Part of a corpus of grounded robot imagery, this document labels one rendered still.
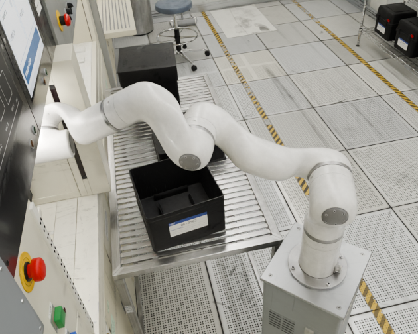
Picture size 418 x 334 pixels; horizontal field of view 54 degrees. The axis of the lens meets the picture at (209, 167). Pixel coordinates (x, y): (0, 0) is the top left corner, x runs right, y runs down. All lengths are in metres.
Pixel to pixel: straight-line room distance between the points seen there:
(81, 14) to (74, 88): 1.48
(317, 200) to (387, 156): 2.11
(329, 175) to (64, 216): 0.92
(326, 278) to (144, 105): 0.79
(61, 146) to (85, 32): 1.67
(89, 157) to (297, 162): 0.73
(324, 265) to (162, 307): 1.13
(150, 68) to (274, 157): 1.11
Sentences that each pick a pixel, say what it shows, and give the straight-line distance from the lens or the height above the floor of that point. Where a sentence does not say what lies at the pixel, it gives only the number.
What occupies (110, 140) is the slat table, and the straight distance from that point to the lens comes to 2.02.
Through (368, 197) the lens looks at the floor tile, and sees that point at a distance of 2.80.
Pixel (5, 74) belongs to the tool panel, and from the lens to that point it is 0.85.
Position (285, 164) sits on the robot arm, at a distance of 1.07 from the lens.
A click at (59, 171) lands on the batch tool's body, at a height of 1.00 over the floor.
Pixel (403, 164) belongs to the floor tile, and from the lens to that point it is 3.12.
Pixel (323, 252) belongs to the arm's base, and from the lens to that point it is 1.28.
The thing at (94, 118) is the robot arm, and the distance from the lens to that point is 1.08.
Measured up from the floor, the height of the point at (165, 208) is 0.77.
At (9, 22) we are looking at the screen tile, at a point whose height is 1.62.
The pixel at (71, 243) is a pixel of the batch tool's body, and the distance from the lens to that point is 1.44.
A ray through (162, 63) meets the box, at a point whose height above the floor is 1.01.
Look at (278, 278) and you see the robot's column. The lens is 1.39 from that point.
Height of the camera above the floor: 1.90
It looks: 41 degrees down
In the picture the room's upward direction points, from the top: 5 degrees counter-clockwise
